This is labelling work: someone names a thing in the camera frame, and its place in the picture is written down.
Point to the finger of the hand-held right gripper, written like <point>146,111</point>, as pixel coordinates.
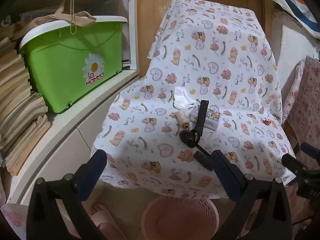
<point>311,150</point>
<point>293,163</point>

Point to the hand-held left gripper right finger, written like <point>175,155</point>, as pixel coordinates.
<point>227,177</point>

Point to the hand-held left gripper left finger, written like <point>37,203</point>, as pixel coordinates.
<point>93,169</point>

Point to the pink plastic basket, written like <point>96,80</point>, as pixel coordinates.
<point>180,220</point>

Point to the cream thread spool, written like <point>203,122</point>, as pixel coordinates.
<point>182,120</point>

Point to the white shelf cabinet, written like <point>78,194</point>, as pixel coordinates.
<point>75,130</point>

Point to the pink printed cloth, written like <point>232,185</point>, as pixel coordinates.
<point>305,100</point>

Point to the pink slipper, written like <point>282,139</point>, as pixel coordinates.
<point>105,220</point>

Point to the colourful tissue packet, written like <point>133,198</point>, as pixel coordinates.
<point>208,118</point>

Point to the clear plastic wrapper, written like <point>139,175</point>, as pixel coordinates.
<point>182,97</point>

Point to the person's pink patterned clothing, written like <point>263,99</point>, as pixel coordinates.
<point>11,217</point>

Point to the stack of old books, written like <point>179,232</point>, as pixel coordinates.
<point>17,100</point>

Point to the green plastic storage box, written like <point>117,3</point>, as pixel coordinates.
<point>72,67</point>

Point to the bear printed tablecloth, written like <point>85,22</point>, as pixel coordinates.
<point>200,55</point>

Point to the beige tote bag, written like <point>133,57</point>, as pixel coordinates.
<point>62,18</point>

